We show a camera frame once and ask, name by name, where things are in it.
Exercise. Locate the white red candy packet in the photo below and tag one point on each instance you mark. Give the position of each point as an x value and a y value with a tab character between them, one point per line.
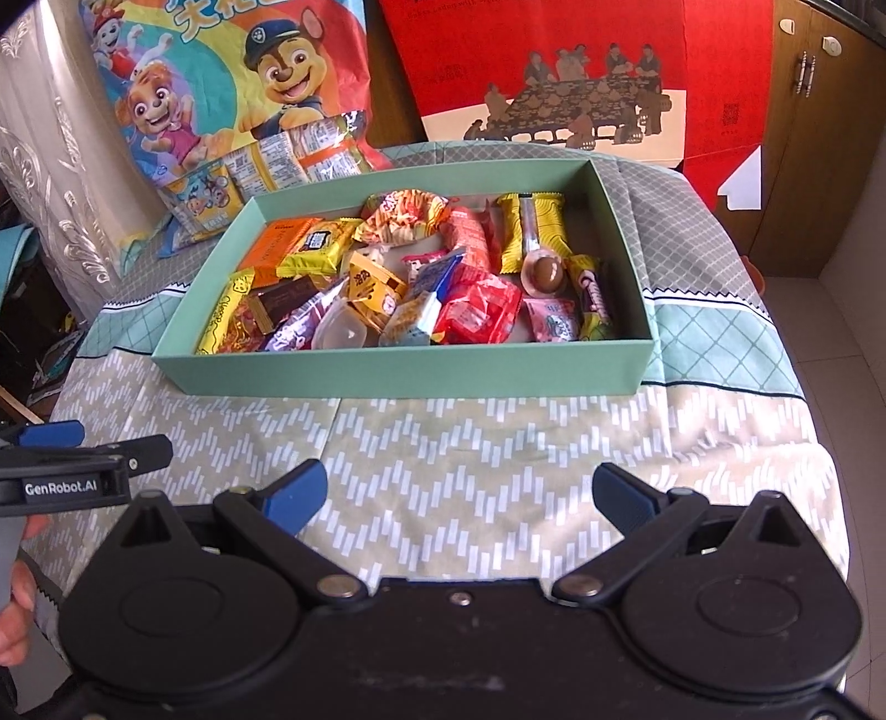
422	266

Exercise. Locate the dark red gold-edged packet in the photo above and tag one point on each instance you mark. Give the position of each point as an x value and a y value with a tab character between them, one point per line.
280	299

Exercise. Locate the small red snack packet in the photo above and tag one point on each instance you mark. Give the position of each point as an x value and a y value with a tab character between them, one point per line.
477	308

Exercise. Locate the clear plastic cup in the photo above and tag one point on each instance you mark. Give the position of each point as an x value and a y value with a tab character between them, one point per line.
339	332

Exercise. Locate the large cartoon puppy bag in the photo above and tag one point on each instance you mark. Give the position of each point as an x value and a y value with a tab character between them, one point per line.
228	83

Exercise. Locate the gold yellow snack packet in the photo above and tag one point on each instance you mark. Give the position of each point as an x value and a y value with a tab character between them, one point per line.
512	235

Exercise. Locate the teal cloth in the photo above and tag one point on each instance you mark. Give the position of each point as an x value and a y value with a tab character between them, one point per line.
14	249

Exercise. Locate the shiny red snack packet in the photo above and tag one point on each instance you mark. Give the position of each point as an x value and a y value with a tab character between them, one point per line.
471	235

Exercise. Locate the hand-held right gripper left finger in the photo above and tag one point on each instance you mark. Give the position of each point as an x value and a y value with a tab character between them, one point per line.
294	495

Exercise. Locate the red crinkled foil packet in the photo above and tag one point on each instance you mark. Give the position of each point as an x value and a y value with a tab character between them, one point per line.
242	332

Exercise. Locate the purple clear stick packet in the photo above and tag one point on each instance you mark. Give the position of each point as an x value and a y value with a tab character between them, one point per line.
301	322

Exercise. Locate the orange white snack bag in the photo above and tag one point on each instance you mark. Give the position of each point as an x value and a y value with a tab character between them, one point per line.
332	149

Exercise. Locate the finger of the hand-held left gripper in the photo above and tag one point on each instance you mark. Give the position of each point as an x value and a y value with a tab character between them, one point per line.
52	434
145	453

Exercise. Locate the yellow green snack packet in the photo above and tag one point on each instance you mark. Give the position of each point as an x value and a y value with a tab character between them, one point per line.
592	298

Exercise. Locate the wooden cabinet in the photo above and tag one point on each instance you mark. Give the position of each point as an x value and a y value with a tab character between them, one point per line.
810	173

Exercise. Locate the red orange snack packet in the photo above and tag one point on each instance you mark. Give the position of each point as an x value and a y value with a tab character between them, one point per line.
408	214

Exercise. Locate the blue snack packet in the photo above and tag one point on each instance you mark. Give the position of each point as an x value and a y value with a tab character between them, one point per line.
176	242

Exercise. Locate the yellow cheese print packet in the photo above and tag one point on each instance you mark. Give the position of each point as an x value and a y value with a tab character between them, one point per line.
225	308

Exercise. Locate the orange jelly cup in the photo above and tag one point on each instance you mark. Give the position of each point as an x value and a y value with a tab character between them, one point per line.
543	271

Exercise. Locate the yellow packet blue label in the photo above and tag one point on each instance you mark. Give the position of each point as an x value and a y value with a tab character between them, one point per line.
315	253

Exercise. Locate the red gift box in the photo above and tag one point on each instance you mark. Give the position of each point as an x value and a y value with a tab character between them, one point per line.
450	55

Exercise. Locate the person's left hand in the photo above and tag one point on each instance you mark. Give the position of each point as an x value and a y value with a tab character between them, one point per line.
17	623

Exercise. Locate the embroidered beige curtain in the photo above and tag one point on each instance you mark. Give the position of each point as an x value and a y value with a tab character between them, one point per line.
55	138

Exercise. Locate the cartoon snack bag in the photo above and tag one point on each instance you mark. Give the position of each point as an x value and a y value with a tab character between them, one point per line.
273	163
201	197

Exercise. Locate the patterned bed sheet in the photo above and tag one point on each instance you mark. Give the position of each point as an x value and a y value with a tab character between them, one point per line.
484	450

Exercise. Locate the mint green cardboard box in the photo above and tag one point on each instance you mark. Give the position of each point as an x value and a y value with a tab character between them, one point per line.
415	370

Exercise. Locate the yellow rabbit print packet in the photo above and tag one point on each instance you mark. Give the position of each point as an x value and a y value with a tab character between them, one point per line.
374	284

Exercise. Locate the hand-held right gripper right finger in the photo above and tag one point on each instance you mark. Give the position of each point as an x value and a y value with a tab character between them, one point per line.
623	495

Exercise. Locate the blue white cracker packet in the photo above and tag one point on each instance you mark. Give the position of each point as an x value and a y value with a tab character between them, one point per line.
415	311

